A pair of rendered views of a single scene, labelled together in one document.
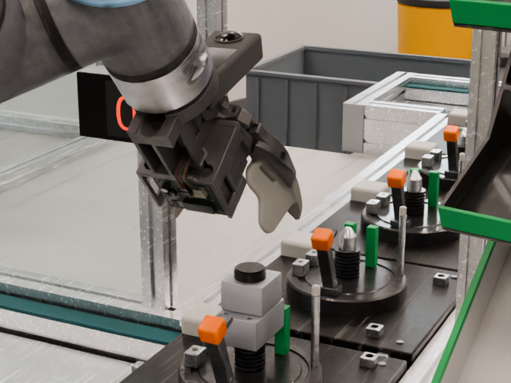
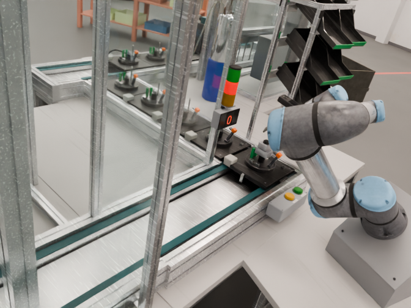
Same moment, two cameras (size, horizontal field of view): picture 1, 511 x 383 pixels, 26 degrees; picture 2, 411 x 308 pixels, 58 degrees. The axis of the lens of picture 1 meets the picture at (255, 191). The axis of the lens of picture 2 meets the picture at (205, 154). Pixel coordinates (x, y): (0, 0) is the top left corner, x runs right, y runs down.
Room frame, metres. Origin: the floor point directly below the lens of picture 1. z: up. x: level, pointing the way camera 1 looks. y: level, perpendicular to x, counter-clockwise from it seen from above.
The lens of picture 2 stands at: (0.94, 1.50, 1.83)
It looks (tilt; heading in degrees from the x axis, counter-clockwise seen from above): 30 degrees down; 281
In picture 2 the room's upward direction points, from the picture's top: 12 degrees clockwise
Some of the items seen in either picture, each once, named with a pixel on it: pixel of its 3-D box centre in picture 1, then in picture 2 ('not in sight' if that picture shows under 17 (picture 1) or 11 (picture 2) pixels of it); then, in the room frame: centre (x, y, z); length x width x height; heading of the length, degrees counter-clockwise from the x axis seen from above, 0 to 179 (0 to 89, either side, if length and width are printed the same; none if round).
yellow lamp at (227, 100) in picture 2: not in sight; (228, 98); (1.15, 0.12, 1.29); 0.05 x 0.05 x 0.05
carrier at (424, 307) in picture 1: (347, 258); (219, 132); (1.19, -0.11, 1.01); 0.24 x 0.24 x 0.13; 64
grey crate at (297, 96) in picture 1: (372, 106); not in sight; (3.08, -0.33, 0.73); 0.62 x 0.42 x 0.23; 64
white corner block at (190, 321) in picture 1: (209, 328); (230, 161); (1.09, 0.05, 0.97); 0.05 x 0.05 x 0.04; 64
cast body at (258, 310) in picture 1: (255, 297); (262, 146); (0.97, 0.00, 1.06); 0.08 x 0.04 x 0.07; 154
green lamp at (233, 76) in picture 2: not in sight; (233, 74); (1.15, 0.12, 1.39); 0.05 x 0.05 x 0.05
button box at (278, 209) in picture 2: not in sight; (287, 203); (0.81, 0.18, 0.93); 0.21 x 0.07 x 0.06; 64
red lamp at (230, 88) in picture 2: not in sight; (230, 86); (1.15, 0.12, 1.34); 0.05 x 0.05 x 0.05
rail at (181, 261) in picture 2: not in sight; (248, 215); (0.95, 0.32, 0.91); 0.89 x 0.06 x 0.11; 64
